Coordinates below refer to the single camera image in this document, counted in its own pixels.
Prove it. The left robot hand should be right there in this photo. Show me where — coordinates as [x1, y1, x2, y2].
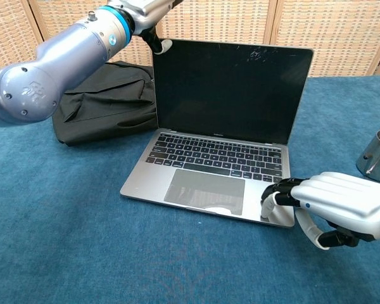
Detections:
[113, 0, 184, 55]

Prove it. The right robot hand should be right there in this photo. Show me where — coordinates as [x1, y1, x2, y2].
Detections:
[260, 172, 380, 251]

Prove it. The silver laptop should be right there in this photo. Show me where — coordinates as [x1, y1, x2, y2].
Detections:
[119, 38, 314, 228]

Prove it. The stainless steel pitcher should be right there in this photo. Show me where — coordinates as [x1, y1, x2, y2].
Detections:
[355, 129, 380, 183]

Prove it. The black fabric backpack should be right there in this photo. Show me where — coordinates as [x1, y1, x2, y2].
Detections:
[52, 61, 159, 147]

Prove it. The woven wooden folding screen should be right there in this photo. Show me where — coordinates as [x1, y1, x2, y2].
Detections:
[0, 0, 380, 78]

